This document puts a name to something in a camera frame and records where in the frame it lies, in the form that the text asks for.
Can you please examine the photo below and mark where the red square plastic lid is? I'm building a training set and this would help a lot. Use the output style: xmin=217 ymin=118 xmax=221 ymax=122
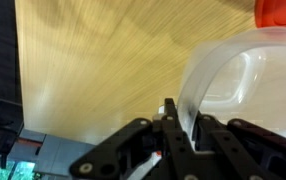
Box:
xmin=253 ymin=0 xmax=286 ymax=32

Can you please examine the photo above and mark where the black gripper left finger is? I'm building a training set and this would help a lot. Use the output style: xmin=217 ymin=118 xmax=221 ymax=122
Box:
xmin=69 ymin=97 xmax=197 ymax=180

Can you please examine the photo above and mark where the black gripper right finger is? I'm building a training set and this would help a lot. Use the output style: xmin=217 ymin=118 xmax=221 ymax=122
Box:
xmin=192 ymin=111 xmax=286 ymax=180

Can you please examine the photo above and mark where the small glass jar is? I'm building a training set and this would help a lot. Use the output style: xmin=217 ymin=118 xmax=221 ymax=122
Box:
xmin=177 ymin=26 xmax=286 ymax=148

